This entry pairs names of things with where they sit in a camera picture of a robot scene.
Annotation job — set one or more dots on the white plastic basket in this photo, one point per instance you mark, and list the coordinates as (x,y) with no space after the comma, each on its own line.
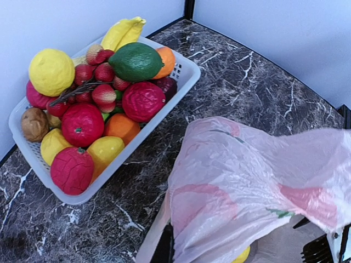
(186,72)

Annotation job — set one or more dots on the red apple centre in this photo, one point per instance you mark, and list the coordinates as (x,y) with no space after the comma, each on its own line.
(82,124)

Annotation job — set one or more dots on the yellow fruit from bag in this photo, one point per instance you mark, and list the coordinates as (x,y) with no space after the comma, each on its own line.
(243,256)

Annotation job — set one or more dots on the pink plastic bag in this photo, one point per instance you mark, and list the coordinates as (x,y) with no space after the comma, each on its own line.
(232,184)

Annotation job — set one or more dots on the yellow banana bunch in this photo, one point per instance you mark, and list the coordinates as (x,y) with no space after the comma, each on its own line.
(123,32)

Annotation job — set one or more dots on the yellow fruit left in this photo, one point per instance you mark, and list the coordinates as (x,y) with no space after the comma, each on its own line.
(52,143)

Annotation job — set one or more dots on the green lime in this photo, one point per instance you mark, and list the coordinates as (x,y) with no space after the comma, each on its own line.
(136,62)

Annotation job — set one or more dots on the pink fruit front left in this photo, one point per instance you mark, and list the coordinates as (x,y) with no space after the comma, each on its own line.
(72,170)

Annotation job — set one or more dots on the red fruit front right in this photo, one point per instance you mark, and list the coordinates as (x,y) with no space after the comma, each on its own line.
(142,101)

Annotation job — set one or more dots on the small orange front fruit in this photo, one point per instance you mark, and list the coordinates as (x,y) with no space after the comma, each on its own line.
(119,125)

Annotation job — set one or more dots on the large yellow lemon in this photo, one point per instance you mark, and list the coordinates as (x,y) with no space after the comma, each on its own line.
(51,71)

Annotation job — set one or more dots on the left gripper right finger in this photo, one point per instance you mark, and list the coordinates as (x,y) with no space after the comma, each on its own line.
(329,248)

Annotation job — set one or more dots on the small yellow lemon front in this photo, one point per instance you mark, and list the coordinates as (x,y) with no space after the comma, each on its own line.
(103,151)

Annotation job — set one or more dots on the pink fruit back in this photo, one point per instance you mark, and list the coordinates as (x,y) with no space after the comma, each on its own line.
(37,99)

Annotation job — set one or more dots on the pink fruit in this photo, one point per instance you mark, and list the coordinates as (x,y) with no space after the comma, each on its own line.
(72,170)
(37,99)

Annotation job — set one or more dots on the red cherry cluster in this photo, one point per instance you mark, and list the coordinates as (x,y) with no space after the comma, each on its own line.
(95,83)

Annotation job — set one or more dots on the right black frame post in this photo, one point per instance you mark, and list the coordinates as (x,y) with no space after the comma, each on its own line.
(189,6)

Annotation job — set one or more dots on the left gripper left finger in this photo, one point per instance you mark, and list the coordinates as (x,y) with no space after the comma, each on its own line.
(164,251)

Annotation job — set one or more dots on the dark purple basket fruit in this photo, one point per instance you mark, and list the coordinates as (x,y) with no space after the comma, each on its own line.
(168,86)

